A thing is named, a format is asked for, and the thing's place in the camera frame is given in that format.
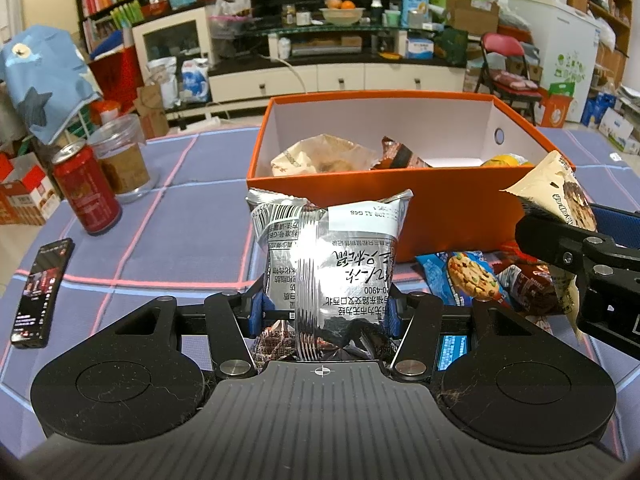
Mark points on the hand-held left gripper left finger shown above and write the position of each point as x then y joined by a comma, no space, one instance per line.
257,310

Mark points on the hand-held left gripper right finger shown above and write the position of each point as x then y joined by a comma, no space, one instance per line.
394,312

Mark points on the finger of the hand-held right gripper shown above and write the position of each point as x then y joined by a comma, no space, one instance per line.
550,240
620,220

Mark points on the small grey snack packet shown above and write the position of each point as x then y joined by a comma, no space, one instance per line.
272,342

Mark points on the maroon snack packet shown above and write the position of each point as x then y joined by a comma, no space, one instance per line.
530,285

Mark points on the cream snack packet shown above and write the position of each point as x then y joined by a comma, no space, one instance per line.
555,185

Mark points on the silver snack packet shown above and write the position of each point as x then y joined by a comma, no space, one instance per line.
280,250
350,260

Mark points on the yellow snack packet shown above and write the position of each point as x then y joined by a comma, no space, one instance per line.
505,161

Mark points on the orange cardboard box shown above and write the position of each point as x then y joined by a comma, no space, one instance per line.
450,210

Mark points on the dark red snack packet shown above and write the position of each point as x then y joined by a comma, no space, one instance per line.
405,155

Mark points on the clear pastry snack packet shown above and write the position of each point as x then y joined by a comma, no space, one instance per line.
320,155

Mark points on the blue white carton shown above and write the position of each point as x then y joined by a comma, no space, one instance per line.
617,130

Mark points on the blue plaid tablecloth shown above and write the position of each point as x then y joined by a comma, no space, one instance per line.
175,240

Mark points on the orange green paper bag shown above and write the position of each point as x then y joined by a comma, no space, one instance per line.
557,110

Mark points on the white chest freezer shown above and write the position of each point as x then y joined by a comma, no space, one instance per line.
555,40

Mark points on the red folding chair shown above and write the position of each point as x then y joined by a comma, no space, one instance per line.
502,47

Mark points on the clear plastic jar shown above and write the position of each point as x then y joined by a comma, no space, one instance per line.
125,160

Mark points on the red drink can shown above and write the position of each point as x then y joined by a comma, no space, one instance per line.
87,190

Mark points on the wooden bookshelf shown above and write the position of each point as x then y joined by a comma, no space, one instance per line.
577,10

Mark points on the black smartphone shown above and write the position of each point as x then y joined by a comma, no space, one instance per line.
40,290

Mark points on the brown paper bag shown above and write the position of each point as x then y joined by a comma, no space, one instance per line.
152,110

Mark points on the blue white tissue box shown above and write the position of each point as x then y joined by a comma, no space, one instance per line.
420,48

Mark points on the white blue printed bag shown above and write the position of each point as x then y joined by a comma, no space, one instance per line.
195,82

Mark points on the white TV stand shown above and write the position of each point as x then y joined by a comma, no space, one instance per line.
340,77

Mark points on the red white carton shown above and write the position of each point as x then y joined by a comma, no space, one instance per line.
25,195

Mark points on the light blue carton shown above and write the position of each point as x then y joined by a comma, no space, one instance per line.
416,7

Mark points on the red storage box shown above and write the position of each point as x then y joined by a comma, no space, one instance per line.
117,72

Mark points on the white glass door cabinet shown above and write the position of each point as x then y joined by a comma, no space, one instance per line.
170,42

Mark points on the fruit bowl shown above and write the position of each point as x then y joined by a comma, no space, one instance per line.
342,16

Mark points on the orange fruit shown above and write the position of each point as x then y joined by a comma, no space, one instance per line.
348,4

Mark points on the blue star print cloth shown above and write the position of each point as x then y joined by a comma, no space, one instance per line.
45,75

